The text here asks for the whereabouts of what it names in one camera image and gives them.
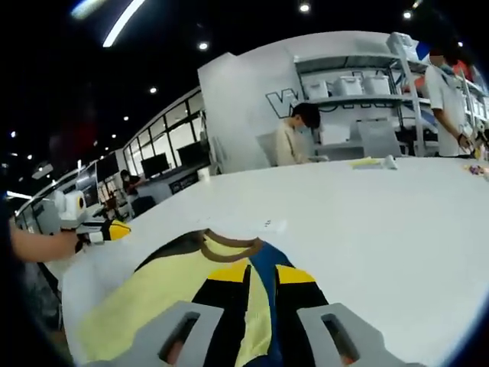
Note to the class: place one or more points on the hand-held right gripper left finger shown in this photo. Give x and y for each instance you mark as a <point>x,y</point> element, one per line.
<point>168,336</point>

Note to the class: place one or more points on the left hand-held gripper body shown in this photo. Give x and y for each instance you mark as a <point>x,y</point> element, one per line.
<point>70,206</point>

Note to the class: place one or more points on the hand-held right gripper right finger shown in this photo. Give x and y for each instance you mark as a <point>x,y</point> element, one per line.
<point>324,332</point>

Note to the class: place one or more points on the yellow garment blue grey sleeves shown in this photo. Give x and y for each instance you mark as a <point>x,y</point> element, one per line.
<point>172,283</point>

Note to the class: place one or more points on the person's left hand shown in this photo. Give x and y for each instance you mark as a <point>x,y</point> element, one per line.
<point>72,244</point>

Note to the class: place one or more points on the large silver computer monitor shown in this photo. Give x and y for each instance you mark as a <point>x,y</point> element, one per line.
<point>88,187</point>

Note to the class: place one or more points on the black office chair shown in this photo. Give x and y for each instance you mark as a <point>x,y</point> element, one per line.
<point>143,206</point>

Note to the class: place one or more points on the black computer monitor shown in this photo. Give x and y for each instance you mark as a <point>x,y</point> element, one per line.
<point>193,156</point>
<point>154,164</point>

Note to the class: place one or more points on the white paper cup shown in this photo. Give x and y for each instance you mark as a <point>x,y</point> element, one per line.
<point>203,174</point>

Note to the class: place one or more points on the black framed glass partition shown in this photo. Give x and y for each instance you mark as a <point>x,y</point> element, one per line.
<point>183,135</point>

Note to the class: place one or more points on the pale yellow cloth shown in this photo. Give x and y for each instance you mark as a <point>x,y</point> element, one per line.
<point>364,163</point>

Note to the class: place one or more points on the small white device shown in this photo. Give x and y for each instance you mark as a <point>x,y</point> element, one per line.
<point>390,162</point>

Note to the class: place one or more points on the long ceiling strip light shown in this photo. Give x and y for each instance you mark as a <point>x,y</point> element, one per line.
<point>114,26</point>

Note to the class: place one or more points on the grey chair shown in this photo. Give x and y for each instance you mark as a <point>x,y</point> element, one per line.
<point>378,139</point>

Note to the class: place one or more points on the round ceiling spotlights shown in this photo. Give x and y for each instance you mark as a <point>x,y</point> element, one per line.
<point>203,46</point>

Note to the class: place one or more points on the small colourful object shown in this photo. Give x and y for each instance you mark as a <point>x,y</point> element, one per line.
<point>475,169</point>

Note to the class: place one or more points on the grey metal shelf rack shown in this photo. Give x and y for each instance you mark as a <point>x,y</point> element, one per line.
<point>344,99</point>

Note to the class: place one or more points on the white storage box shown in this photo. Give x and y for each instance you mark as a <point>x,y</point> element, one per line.
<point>317,89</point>
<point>376,85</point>
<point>347,86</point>

